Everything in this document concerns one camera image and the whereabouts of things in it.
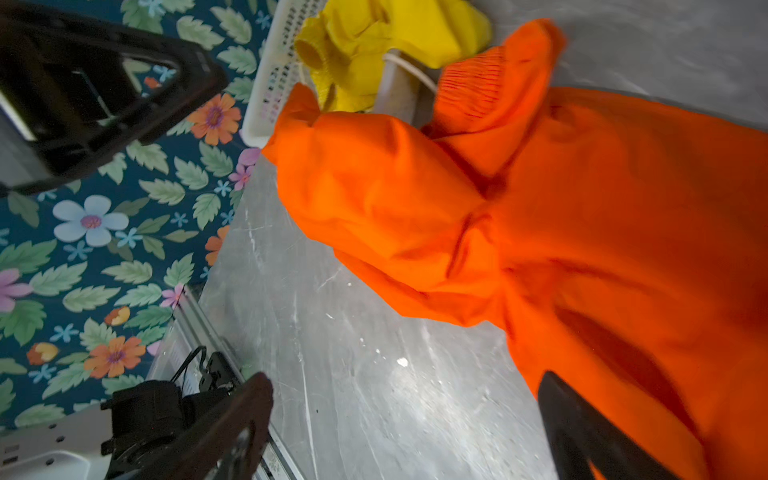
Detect yellow shorts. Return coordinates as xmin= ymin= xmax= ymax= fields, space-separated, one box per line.
xmin=295 ymin=1 xmax=492 ymax=112

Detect white plastic laundry basket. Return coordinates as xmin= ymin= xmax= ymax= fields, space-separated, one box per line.
xmin=240 ymin=1 xmax=439 ymax=148

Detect orange shorts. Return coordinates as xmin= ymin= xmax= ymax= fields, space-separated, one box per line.
xmin=264 ymin=19 xmax=767 ymax=479

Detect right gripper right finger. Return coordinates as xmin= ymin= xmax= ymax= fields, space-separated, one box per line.
xmin=537 ymin=371 xmax=675 ymax=479

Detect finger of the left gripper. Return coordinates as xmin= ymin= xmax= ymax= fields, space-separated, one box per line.
xmin=1 ymin=1 xmax=228 ymax=197

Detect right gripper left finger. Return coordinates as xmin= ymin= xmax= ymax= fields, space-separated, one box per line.
xmin=130 ymin=372 xmax=274 ymax=479

